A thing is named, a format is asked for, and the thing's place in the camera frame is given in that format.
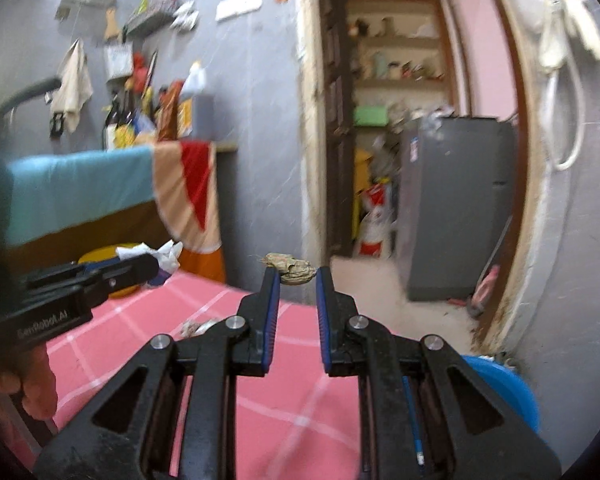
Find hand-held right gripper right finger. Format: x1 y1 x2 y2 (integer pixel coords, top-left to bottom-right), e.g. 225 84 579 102
315 266 563 480

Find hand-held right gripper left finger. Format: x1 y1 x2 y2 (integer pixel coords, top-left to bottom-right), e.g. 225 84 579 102
32 266 282 480

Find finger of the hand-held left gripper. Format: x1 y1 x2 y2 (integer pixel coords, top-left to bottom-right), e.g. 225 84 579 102
25 259 126 286
80 254 159 302

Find brown paper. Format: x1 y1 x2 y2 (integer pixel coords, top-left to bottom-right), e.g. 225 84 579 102
260 252 317 286

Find white tissue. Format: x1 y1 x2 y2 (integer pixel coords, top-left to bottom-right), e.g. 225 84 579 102
116 240 184 288

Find blue plastic bucket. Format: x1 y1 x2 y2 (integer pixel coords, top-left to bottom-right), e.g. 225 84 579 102
460 355 541 433

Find person's left hand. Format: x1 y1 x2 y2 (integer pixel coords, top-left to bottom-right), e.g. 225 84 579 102
0 345 58 421

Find pile of crumpled wrappers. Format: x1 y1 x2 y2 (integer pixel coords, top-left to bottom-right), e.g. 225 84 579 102
180 319 222 339

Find teal cloth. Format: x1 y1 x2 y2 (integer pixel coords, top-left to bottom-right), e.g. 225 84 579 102
5 146 156 247

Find pink checked tablecloth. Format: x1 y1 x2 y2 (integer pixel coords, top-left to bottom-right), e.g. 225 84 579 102
10 267 376 480

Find white red plastic bag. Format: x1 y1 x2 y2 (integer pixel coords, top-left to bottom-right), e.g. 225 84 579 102
357 182 398 258

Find red beige striped cloth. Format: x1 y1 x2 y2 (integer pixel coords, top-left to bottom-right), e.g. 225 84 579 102
152 141 227 283

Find yellow container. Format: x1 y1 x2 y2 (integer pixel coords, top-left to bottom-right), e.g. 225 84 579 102
354 149 373 241

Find blue pen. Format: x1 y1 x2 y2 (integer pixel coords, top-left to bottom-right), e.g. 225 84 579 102
402 375 427 467

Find dark glass bottles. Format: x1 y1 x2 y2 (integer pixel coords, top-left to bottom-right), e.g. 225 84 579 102
103 92 133 150

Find pink floor item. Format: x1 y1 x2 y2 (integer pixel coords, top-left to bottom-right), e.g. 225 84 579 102
467 265 501 316

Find yellow packet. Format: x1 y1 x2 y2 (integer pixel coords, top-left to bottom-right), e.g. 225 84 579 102
177 99 193 138

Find dark metal faucet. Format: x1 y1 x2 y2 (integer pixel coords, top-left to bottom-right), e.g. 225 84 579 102
0 77 62 117

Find orange snack bag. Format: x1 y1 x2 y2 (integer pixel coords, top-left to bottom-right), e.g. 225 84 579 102
157 80 185 142

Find grey refrigerator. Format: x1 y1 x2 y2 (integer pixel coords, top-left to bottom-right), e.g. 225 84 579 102
397 116 518 302

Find beige hanging towel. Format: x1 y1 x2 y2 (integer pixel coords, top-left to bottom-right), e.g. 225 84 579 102
50 39 95 133

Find green box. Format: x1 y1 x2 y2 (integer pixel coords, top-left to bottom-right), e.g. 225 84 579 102
354 106 388 127

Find dark wooden door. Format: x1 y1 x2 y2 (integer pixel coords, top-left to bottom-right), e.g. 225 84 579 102
319 0 358 258

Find red hanging ornament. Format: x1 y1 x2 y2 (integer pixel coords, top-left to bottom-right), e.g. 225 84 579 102
132 52 153 93

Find white rubber glove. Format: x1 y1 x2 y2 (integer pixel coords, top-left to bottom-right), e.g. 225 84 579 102
560 0 600 63

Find white wall box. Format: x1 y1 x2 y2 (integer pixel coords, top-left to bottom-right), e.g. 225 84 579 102
105 44 133 81

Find grey wall shelf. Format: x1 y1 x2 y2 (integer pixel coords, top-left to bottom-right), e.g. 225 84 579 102
122 7 176 41

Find wooden wall shelves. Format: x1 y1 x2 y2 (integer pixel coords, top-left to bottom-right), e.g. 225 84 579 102
345 0 456 101

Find white switch plate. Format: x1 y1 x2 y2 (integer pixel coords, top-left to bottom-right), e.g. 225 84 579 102
215 0 264 22

